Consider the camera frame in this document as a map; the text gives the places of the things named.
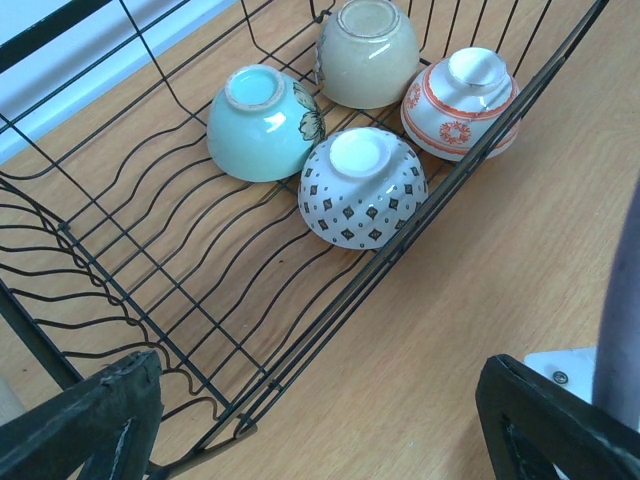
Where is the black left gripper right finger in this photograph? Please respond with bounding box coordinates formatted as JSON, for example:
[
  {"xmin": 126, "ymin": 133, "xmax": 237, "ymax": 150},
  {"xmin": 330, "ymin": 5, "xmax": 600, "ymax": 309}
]
[{"xmin": 475, "ymin": 354, "xmax": 639, "ymax": 480}]

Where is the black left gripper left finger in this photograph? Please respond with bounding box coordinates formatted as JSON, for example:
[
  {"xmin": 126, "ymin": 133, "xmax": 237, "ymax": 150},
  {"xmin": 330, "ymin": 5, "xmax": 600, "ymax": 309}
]
[{"xmin": 1, "ymin": 351, "xmax": 163, "ymax": 479}]

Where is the white bowl dark diamond pattern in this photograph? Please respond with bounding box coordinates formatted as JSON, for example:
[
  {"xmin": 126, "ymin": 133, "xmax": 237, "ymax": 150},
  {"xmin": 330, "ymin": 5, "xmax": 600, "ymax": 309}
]
[{"xmin": 298, "ymin": 127, "xmax": 429, "ymax": 250}]

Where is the white bowl orange pattern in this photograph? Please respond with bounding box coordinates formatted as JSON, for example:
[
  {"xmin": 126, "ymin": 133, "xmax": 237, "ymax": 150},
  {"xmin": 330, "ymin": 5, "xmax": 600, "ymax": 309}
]
[{"xmin": 400, "ymin": 47, "xmax": 520, "ymax": 162}]

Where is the mint green bowl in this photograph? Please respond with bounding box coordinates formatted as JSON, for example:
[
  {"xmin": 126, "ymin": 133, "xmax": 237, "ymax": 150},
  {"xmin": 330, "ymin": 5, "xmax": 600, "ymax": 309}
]
[{"xmin": 207, "ymin": 64, "xmax": 326, "ymax": 183}]

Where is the cream white bowl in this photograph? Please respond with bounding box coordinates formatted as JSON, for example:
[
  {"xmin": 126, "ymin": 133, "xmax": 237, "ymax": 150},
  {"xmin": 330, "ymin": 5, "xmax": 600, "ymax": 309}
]
[{"xmin": 314, "ymin": 0, "xmax": 419, "ymax": 110}]

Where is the black wire dish rack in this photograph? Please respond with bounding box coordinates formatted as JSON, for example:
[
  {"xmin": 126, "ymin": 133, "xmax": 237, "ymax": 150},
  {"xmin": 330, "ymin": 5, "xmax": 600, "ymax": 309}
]
[{"xmin": 1, "ymin": 1, "xmax": 605, "ymax": 479}]

